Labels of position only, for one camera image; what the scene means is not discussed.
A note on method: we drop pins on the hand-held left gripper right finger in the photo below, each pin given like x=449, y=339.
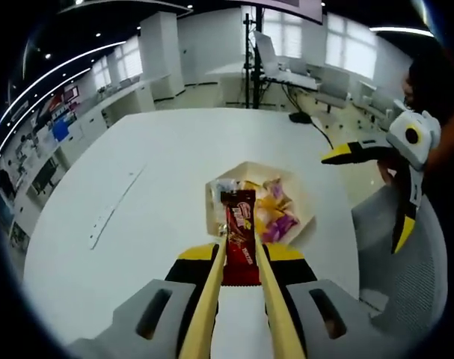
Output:
x=324, y=318

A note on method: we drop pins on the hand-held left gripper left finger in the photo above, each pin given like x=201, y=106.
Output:
x=155, y=318

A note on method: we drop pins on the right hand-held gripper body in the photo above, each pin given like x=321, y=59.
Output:
x=413, y=138

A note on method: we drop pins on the cream hexagonal container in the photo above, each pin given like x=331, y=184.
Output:
x=303, y=217

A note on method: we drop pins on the yellow food packet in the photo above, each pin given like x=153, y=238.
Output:
x=271, y=205

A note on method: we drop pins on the dark red food bar packet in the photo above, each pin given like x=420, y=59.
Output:
x=241, y=243

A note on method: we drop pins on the small gold candy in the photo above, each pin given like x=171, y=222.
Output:
x=222, y=228

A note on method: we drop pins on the orange brown food packet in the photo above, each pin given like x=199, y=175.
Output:
x=249, y=186

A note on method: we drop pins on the clear packet with black food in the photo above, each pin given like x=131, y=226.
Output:
x=221, y=185

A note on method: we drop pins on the person's right hand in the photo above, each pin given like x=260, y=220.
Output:
x=387, y=170

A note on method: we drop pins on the grey mesh office chair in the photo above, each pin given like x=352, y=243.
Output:
x=380, y=243

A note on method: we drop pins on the white office chair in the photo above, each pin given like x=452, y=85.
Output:
x=376, y=101
x=335, y=86

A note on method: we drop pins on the black puck device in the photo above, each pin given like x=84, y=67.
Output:
x=299, y=117

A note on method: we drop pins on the white tilted panel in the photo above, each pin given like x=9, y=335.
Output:
x=266, y=52

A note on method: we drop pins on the white desk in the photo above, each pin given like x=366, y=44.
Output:
x=230, y=75

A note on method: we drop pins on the blue box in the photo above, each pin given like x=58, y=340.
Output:
x=61, y=131

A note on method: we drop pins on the white square pillar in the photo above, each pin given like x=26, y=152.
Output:
x=161, y=56

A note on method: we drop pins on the long white counter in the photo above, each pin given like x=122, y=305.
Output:
x=118, y=97

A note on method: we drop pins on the black camera stand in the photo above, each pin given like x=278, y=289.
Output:
x=257, y=56

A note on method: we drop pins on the red wall display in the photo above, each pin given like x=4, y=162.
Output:
x=71, y=91

